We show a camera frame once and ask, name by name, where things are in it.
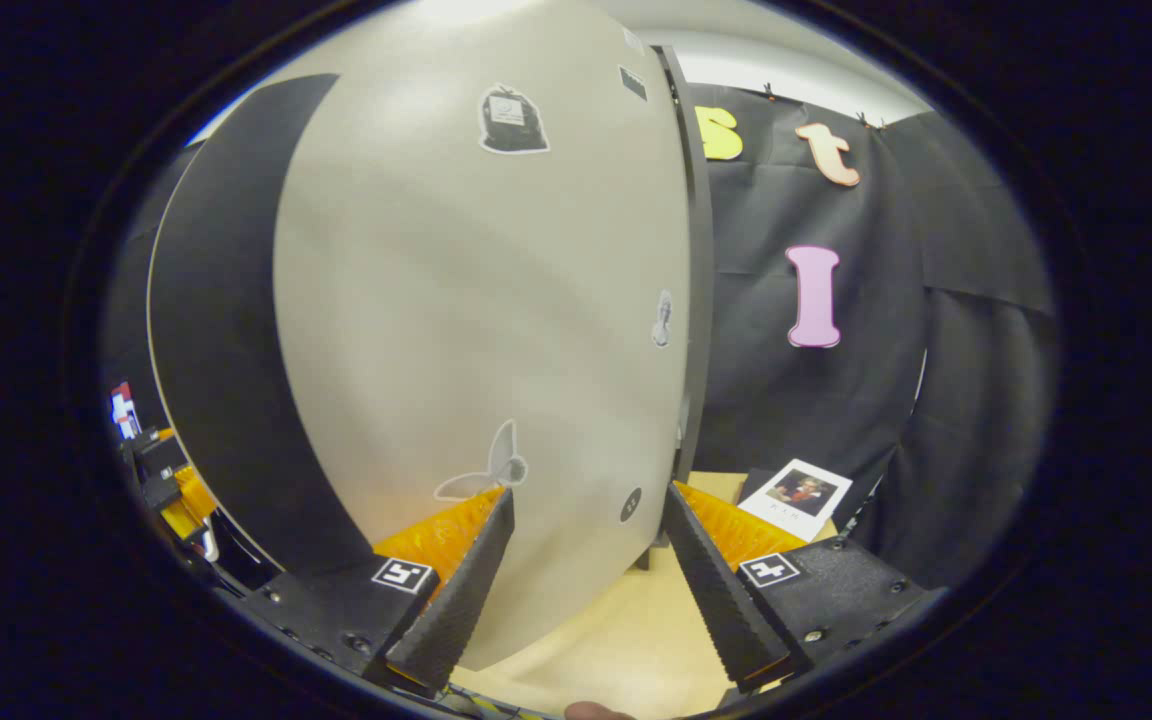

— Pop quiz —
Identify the white portrait book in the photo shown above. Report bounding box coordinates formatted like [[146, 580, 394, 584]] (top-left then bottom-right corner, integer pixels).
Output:
[[737, 457, 854, 544]]

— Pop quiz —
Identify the red white blue sign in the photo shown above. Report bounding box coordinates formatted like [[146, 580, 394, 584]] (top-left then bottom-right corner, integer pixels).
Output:
[[109, 382, 144, 441]]

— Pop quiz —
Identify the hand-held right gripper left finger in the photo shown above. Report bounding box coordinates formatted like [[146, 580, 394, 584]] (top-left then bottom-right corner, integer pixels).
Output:
[[239, 486, 518, 698]]

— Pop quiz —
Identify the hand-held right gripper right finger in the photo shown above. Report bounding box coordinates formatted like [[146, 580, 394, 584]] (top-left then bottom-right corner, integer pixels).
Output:
[[661, 480, 934, 695]]

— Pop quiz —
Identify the grey cabinet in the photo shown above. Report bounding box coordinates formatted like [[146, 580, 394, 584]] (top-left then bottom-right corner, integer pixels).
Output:
[[631, 45, 717, 573]]

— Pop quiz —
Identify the black backdrop cloth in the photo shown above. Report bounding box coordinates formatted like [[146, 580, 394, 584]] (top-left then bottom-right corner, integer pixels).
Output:
[[101, 80, 1062, 591]]

